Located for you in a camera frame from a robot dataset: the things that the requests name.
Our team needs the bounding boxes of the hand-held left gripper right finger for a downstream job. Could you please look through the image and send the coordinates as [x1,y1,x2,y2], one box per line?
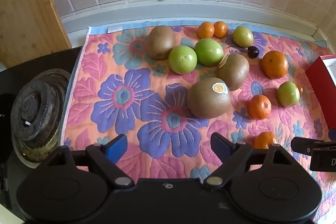
[203,133,302,187]

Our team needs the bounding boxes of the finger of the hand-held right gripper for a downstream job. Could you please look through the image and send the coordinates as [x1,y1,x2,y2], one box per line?
[291,136,324,156]

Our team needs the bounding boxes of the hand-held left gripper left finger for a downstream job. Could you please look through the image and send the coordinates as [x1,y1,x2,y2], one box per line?
[39,134,135,187]

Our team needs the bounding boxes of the brown kiwi with sticker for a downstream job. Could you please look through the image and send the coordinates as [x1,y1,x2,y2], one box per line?
[187,77,232,119]

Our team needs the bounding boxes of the small green jujube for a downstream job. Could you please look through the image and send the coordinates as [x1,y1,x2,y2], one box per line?
[277,81,300,107]

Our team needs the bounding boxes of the red box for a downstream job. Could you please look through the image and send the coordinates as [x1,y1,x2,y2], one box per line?
[304,55,336,130]

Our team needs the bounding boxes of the large green jujube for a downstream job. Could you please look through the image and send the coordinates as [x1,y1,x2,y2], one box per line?
[194,38,224,67]
[168,46,198,75]

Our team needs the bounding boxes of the medium orange mandarin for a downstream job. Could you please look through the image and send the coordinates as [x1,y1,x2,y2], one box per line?
[253,132,279,149]
[248,94,272,120]

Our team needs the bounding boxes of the floral quilted cloth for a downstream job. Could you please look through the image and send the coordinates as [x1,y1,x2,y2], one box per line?
[59,23,336,224]

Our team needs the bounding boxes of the large orange mandarin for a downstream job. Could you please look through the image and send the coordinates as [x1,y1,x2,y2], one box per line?
[261,50,289,80]

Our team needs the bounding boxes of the metal stove burner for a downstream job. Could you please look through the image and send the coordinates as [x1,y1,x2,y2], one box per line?
[10,69,71,165]

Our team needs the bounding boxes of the dark cherry with stem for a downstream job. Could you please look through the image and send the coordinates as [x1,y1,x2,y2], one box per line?
[227,46,260,59]

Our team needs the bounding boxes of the yellowish green jujube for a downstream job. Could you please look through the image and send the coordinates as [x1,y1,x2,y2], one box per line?
[232,26,254,47]

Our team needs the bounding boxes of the small orange mandarin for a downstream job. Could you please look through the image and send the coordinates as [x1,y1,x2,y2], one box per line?
[213,21,228,38]
[197,22,215,39]

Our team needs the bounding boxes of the black glass cooktop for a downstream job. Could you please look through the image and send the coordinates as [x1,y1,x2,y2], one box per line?
[0,47,84,224]

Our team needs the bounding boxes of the wooden board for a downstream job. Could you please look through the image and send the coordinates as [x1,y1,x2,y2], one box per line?
[0,0,72,68]

